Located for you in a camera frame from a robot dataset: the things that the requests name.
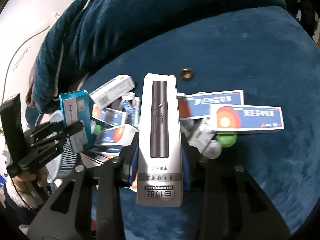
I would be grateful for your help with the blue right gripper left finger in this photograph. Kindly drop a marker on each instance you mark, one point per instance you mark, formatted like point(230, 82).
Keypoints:
point(133, 158)

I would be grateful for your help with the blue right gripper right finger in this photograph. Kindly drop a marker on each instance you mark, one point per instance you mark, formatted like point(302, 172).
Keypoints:
point(186, 164)

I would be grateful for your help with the grey trimmer product box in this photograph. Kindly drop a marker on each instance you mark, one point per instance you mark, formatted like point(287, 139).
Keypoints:
point(159, 174)

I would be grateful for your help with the blue orange ointment box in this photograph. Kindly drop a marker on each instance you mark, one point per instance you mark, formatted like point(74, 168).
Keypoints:
point(245, 119)
point(197, 106)

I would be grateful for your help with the teal white medicine box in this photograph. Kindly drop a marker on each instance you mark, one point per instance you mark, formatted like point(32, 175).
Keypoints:
point(75, 107)

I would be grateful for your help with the person's hand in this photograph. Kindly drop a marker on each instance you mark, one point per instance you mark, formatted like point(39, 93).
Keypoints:
point(40, 176)

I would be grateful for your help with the clear round lid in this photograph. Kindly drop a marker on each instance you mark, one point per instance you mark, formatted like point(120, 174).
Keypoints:
point(213, 150)

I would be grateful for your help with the light blue mesh basket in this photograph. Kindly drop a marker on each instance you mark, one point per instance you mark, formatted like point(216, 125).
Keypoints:
point(62, 165)

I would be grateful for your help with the green bottle cap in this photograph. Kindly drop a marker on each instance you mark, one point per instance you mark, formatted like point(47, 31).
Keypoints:
point(226, 139)

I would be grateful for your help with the white barcode medicine box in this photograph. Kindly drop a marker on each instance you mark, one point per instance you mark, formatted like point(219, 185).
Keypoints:
point(112, 90)

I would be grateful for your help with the dark blue fleece blanket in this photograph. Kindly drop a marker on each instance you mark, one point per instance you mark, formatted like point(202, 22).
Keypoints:
point(91, 33)

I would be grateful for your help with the brown ring cap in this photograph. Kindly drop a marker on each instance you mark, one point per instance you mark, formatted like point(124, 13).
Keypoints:
point(186, 74)

